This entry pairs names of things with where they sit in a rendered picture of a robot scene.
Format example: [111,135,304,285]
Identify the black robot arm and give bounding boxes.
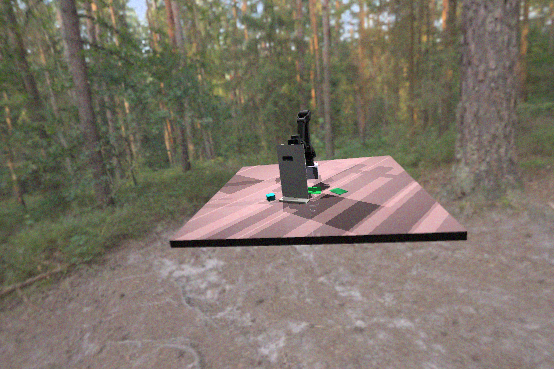
[291,110,316,166]

